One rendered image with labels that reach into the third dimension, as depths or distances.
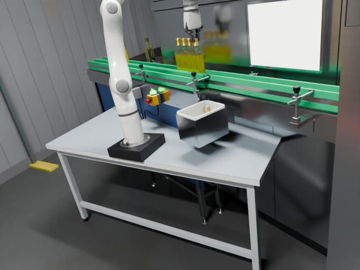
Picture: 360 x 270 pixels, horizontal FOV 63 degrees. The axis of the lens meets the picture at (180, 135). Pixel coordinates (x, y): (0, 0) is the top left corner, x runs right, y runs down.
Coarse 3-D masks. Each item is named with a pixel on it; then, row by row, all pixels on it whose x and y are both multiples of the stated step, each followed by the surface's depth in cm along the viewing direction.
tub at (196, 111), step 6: (198, 102) 167; (204, 102) 168; (210, 102) 165; (216, 102) 162; (186, 108) 162; (192, 108) 164; (198, 108) 166; (210, 108) 167; (216, 108) 154; (180, 114) 155; (186, 114) 162; (192, 114) 165; (198, 114) 167; (204, 114) 149
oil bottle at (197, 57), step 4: (192, 52) 177; (196, 52) 175; (200, 52) 176; (192, 56) 178; (196, 56) 175; (200, 56) 177; (192, 60) 179; (196, 60) 176; (200, 60) 178; (192, 64) 181; (196, 64) 178; (200, 64) 178; (196, 68) 179; (200, 68) 179; (204, 68) 181; (200, 72) 180; (204, 72) 182
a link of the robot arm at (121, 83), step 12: (108, 0) 145; (108, 12) 145; (120, 12) 147; (108, 24) 149; (120, 24) 152; (108, 36) 154; (120, 36) 156; (108, 48) 157; (120, 48) 157; (108, 60) 159; (120, 60) 158; (120, 72) 157; (120, 84) 157
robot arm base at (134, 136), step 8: (120, 120) 171; (128, 120) 169; (136, 120) 171; (128, 128) 171; (136, 128) 172; (128, 136) 173; (136, 136) 173; (144, 136) 183; (120, 144) 178; (128, 144) 175; (136, 144) 173
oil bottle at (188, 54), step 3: (186, 51) 182; (189, 51) 180; (186, 54) 182; (189, 54) 180; (186, 57) 183; (189, 57) 181; (186, 60) 184; (189, 60) 182; (189, 63) 183; (189, 66) 184; (192, 66) 182; (189, 69) 185; (192, 69) 183
